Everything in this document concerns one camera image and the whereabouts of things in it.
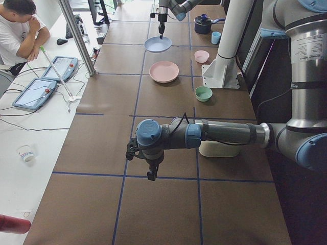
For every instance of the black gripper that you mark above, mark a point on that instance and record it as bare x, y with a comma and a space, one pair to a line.
154, 163
161, 18

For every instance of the blue plate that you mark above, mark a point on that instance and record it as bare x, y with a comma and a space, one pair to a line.
157, 44

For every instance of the pink plate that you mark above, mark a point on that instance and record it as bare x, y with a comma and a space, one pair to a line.
164, 71

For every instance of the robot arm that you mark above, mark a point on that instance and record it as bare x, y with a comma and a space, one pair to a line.
302, 139
179, 11

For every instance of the dark blue saucepan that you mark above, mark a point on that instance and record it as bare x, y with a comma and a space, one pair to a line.
203, 23

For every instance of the pink bowl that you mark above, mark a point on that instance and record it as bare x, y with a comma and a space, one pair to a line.
201, 56

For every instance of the light blue cup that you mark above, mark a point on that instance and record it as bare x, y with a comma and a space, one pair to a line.
215, 37

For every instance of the white toaster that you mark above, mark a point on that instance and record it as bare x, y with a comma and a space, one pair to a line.
215, 149

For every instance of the green bowl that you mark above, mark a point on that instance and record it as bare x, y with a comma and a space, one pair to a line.
203, 93

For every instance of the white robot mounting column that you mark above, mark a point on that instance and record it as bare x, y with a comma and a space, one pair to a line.
222, 72

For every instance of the black keyboard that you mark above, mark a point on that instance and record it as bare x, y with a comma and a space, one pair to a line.
68, 34

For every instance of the far teach pendant tablet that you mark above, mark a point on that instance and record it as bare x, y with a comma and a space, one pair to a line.
65, 67

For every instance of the teach pendant tablet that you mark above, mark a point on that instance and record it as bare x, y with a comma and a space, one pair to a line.
65, 67
35, 94

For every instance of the black computer mouse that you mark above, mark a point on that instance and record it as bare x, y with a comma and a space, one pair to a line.
61, 41

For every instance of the green tipped white stick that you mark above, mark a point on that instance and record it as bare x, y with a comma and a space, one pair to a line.
72, 97

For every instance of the paper cup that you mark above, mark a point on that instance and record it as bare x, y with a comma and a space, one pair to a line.
25, 153

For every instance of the near teach pendant tablet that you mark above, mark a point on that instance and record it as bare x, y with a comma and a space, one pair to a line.
35, 94

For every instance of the seated man white shirt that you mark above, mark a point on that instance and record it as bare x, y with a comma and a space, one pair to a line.
22, 34

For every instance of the red cylinder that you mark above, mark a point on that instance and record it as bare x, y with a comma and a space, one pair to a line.
14, 225

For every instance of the aluminium frame post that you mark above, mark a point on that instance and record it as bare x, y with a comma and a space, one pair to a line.
70, 19

